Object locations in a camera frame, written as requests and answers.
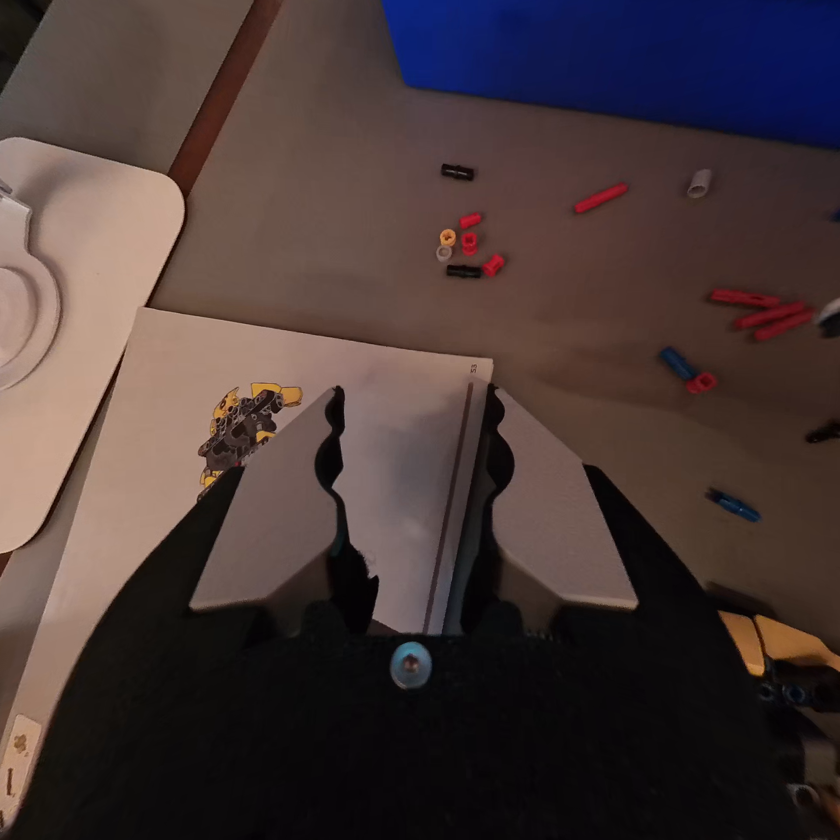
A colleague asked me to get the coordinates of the blue plastic bin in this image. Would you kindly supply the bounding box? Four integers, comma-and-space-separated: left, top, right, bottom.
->
381, 0, 840, 149

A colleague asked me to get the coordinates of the white wooden document stand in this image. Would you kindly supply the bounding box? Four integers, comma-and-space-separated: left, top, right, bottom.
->
0, 136, 186, 554

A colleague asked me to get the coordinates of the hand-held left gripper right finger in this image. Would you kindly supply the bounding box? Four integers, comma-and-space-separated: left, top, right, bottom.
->
484, 384, 639, 611

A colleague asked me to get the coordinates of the black yellow lego car chassis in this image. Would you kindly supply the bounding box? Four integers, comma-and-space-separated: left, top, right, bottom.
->
717, 607, 840, 840

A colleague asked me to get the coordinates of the open instruction booklet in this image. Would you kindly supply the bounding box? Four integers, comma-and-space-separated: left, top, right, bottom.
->
0, 306, 495, 840

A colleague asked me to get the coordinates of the pile of coloured lego pins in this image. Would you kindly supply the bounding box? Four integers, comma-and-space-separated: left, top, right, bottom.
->
658, 287, 840, 524

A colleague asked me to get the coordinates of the cluster of small lego bushes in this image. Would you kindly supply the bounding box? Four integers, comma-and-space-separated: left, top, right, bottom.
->
435, 211, 507, 280

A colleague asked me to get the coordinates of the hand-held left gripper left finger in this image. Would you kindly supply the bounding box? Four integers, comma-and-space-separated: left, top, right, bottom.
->
189, 386, 347, 613

